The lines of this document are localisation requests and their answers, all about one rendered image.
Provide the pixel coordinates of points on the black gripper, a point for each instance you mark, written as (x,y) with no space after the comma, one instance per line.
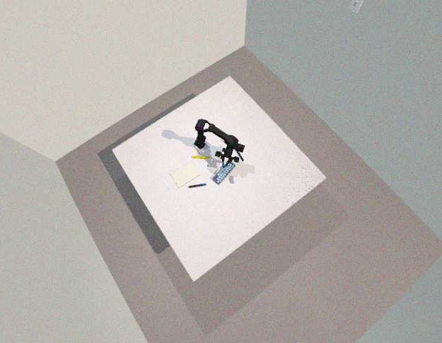
(227,154)

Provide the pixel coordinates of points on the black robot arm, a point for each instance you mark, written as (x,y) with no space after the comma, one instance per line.
(230,140)

